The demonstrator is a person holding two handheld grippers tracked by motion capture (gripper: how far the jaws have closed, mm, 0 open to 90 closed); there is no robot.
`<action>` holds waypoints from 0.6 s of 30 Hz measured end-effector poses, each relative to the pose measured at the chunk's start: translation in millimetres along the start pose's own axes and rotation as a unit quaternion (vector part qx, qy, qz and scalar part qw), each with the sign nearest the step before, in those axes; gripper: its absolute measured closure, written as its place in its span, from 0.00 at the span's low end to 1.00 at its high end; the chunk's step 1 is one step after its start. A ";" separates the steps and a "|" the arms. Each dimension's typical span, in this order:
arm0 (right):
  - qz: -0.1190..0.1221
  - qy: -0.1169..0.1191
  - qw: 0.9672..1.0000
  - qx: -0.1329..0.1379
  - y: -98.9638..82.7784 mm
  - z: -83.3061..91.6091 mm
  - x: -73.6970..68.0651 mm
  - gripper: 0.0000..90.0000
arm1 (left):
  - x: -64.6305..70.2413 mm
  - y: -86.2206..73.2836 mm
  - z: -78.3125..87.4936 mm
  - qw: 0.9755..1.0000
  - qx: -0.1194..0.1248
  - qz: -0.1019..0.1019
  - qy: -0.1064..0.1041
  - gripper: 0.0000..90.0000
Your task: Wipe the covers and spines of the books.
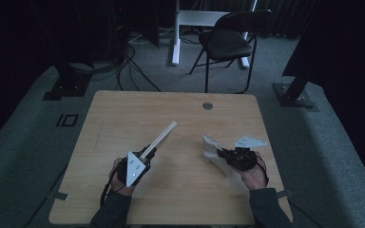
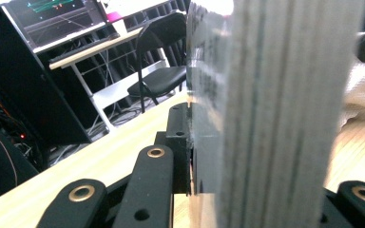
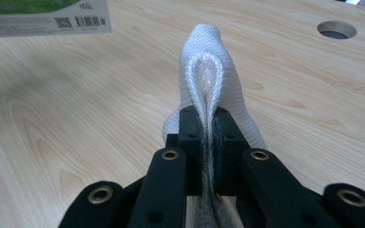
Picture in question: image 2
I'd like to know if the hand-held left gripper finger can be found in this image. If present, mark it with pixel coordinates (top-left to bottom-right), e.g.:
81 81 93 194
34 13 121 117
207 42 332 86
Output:
153 104 194 195

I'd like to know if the white book with green picture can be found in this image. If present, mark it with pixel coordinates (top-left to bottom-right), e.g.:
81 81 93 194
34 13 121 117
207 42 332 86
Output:
185 0 365 228

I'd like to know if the black folding chair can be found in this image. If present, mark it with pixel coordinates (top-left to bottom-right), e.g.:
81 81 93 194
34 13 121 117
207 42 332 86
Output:
126 11 188 114

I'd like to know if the pink object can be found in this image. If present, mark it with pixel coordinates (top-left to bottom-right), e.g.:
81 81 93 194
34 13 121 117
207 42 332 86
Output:
106 11 124 24

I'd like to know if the black panel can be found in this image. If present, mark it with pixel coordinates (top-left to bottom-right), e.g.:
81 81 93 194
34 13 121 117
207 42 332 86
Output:
0 6 92 145

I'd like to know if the black equipment rack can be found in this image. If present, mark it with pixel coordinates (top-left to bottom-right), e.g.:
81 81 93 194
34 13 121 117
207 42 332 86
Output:
0 89 50 170

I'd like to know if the dark rounded object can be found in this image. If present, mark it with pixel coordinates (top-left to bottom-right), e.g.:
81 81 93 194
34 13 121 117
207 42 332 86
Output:
0 108 40 206

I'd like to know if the computer monitor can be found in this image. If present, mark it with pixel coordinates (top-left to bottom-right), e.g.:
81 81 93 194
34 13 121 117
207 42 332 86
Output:
0 0 109 54

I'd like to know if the white desk frame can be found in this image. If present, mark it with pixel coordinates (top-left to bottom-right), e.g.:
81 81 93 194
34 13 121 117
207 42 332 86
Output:
48 26 172 133

